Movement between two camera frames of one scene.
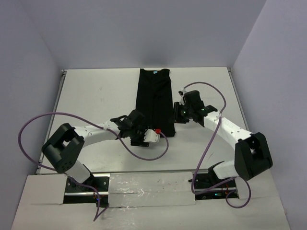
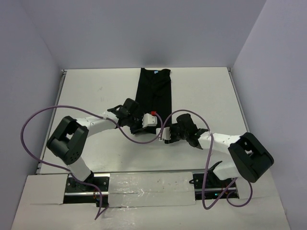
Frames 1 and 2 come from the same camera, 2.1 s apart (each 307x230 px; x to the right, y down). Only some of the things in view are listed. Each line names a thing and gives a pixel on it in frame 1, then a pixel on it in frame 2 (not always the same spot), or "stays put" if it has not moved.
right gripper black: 177,117 → 172,126
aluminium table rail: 52,119 stays put
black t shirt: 155,100 stays put
